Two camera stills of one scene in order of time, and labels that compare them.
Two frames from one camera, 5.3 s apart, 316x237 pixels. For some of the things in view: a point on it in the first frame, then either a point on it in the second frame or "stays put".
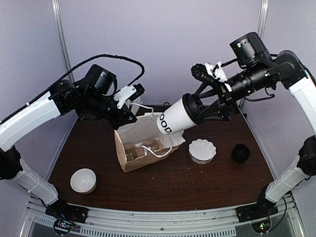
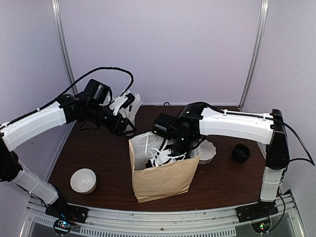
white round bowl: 83,180 stays put
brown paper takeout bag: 141,142 -> 151,182
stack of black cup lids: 241,152 stays put
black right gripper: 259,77 -> 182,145
